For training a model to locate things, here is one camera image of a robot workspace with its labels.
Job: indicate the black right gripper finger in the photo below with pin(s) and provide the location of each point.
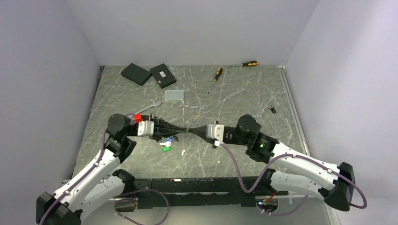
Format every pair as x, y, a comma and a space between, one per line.
201, 135
201, 129

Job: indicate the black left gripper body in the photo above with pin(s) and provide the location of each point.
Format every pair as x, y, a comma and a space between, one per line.
156, 136

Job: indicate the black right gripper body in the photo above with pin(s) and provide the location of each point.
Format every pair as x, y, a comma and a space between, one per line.
232, 138

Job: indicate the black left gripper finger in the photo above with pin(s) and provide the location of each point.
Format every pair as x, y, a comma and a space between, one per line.
165, 133
168, 125

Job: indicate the key with green tag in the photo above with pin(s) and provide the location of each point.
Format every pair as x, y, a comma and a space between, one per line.
166, 149

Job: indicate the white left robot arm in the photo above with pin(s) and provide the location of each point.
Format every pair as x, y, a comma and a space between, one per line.
101, 179

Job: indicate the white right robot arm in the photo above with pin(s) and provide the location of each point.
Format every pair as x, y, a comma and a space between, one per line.
330, 182

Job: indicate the key with white tag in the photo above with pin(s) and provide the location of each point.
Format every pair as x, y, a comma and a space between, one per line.
165, 144

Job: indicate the small silver wrench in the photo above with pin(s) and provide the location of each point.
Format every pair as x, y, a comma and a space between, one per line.
181, 105

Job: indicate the large silver wrench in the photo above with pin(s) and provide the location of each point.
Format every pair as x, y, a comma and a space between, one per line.
155, 103

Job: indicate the black box with label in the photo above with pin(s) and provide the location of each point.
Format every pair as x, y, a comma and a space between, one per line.
163, 76

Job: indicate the black flat box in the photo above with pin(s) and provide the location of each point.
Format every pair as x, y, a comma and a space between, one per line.
136, 74

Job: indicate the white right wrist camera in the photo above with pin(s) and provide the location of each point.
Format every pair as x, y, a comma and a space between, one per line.
215, 133

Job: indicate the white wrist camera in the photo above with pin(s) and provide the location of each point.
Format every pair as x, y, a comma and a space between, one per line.
145, 128
215, 133

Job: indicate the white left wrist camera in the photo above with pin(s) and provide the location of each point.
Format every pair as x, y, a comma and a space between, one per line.
145, 128

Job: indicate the white network switch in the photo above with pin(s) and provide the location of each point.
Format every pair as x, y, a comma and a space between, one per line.
174, 95

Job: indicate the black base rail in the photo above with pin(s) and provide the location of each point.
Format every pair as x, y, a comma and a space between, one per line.
160, 192

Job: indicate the orange black screwdriver at wall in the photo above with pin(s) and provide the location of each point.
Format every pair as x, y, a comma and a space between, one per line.
246, 64

